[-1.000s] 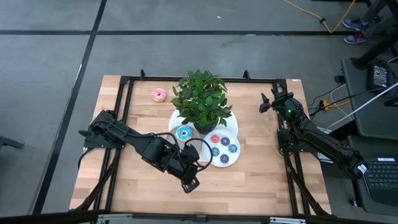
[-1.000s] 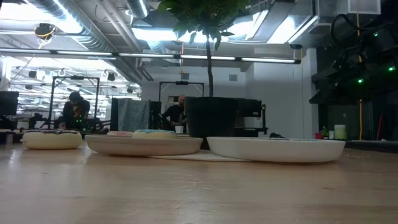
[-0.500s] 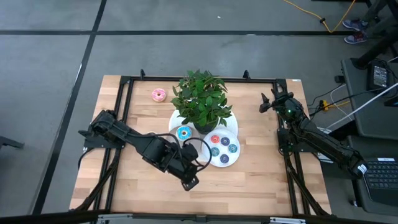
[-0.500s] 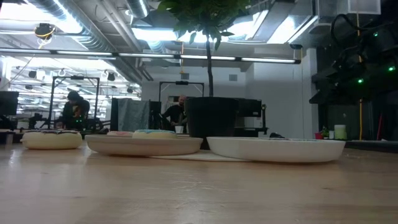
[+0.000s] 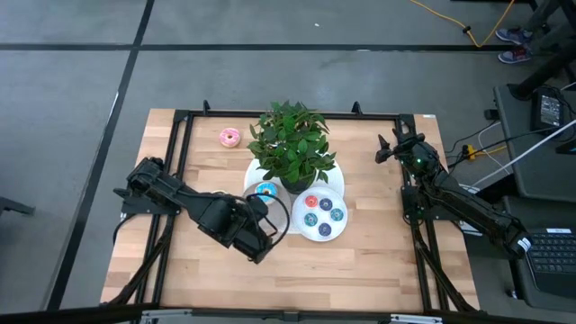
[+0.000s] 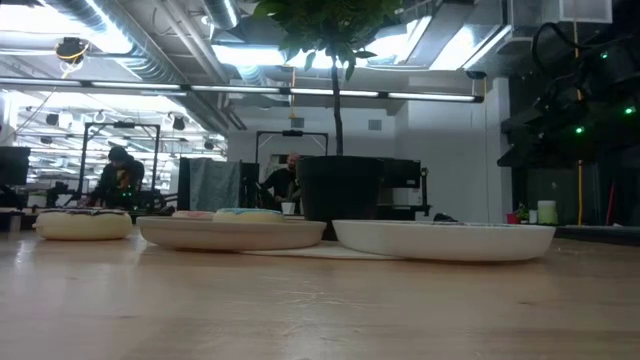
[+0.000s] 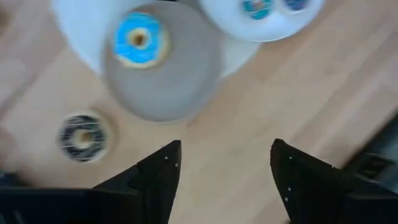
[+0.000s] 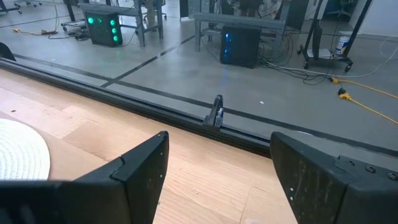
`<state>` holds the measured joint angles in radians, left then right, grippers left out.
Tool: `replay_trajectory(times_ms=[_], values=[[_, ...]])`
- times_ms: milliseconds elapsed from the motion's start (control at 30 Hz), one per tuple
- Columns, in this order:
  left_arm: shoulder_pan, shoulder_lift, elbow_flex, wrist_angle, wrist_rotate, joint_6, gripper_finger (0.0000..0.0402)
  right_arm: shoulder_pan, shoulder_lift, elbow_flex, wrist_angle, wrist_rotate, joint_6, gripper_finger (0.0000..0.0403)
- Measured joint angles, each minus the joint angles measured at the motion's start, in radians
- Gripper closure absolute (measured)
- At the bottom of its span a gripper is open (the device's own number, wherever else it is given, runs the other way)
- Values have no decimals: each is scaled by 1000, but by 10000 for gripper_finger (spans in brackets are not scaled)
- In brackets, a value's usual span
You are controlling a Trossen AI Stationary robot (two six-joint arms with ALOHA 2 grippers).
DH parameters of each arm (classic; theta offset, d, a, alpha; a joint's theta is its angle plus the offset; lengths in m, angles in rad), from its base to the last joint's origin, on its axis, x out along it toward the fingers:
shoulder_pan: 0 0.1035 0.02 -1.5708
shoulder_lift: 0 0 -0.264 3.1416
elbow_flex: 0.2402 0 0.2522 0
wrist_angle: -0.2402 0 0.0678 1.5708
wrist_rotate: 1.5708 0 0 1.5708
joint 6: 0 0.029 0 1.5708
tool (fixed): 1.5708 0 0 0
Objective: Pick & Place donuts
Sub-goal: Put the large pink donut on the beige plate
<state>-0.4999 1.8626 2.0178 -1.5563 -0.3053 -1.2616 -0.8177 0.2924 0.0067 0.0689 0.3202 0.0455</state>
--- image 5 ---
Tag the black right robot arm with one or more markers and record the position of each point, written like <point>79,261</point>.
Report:
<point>472,211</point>

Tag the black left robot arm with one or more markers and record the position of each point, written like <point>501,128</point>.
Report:
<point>180,198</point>

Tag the black wall plug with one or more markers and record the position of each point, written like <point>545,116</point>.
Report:
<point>490,114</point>

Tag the small dark blue donut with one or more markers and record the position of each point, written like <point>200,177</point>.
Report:
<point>321,229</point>

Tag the large blue frosted donut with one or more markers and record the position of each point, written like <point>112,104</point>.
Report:
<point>270,188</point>

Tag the white round plate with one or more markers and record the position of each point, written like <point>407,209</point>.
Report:
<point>298,209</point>

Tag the tan round plate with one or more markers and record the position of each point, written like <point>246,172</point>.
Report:
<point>276,220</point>

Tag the dark grey chair leg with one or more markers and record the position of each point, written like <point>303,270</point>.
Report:
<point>13,206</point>

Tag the person's shoe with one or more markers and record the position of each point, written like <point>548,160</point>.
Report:
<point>515,56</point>
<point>515,36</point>

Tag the black desk leg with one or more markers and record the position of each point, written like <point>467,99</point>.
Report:
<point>540,74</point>

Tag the small red frosted donut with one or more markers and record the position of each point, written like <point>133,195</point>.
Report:
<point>308,199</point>

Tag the black aluminium table frame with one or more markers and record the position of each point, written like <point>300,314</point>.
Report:
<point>225,113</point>

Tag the black keyboard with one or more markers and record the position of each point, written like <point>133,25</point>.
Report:
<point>553,261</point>

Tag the black power adapter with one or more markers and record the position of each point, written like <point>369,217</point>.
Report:
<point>535,108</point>

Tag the small purple frosted donut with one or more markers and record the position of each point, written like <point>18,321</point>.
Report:
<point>321,204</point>

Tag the dark grey side desk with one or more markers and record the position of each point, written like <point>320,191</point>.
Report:
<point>513,112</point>
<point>515,279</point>

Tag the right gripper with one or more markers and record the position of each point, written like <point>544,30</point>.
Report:
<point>416,157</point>

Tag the green potted plant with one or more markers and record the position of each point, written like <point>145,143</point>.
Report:
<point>292,144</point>

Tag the person's leg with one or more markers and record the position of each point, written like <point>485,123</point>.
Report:
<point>551,18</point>

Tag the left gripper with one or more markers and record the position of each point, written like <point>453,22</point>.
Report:
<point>254,238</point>

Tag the large pink frosted donut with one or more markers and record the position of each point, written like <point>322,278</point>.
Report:
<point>224,137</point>

